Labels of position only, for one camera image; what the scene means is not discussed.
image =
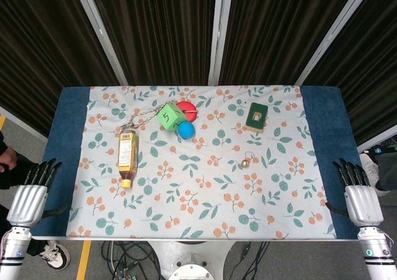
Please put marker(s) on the green yellow sponge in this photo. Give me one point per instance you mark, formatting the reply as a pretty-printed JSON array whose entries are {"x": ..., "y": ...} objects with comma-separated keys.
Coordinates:
[{"x": 256, "y": 117}]

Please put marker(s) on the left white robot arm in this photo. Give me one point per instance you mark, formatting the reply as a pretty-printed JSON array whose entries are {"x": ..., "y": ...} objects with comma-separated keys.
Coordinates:
[{"x": 14, "y": 252}]

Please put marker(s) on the tea bottle with yellow cap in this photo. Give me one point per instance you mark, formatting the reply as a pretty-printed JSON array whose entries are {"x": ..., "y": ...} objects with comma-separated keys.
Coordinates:
[{"x": 127, "y": 151}]

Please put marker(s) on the black and white sneaker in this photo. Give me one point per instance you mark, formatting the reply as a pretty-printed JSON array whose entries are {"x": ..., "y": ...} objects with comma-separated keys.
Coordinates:
[{"x": 54, "y": 255}]

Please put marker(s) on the green foam number cube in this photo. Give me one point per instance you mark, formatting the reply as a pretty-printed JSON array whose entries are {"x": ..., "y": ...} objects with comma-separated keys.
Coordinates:
[{"x": 169, "y": 116}]

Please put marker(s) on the dark pleated curtain panel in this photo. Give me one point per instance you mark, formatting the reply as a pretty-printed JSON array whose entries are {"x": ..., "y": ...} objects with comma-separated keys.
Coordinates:
[
  {"x": 266, "y": 28},
  {"x": 34, "y": 50},
  {"x": 372, "y": 69},
  {"x": 158, "y": 28}
]

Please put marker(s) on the blue ball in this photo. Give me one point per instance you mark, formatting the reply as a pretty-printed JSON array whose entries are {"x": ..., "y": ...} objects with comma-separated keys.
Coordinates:
[{"x": 186, "y": 130}]

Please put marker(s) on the white metal frame post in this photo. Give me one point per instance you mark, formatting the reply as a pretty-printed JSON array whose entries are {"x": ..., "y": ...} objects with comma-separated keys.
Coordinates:
[
  {"x": 21, "y": 121},
  {"x": 376, "y": 141},
  {"x": 332, "y": 31},
  {"x": 99, "y": 31},
  {"x": 216, "y": 31}
]

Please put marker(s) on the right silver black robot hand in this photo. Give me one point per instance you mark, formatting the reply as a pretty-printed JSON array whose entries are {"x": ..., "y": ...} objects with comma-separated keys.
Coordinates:
[{"x": 363, "y": 205}]

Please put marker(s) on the person in dark clothing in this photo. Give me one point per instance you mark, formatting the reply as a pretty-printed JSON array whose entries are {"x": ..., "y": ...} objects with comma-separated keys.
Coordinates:
[{"x": 12, "y": 168}]

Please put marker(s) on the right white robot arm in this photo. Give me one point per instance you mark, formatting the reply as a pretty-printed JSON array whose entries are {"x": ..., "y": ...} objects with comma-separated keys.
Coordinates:
[{"x": 376, "y": 255}]

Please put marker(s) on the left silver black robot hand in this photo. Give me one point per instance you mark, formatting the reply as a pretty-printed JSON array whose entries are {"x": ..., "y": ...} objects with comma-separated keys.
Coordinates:
[{"x": 26, "y": 204}]

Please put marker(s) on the red round disc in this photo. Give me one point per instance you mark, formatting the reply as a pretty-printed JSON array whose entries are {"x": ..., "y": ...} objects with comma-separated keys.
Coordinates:
[{"x": 187, "y": 106}]

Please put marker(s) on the blue fabric table cover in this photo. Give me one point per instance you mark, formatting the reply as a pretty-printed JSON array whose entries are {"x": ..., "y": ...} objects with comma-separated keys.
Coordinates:
[{"x": 59, "y": 137}]

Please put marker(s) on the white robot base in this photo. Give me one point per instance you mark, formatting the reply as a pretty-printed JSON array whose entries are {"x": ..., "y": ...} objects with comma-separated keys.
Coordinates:
[{"x": 192, "y": 258}]

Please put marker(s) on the floral printed tablecloth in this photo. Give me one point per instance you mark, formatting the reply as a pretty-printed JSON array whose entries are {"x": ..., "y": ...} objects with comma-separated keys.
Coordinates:
[{"x": 198, "y": 183}]

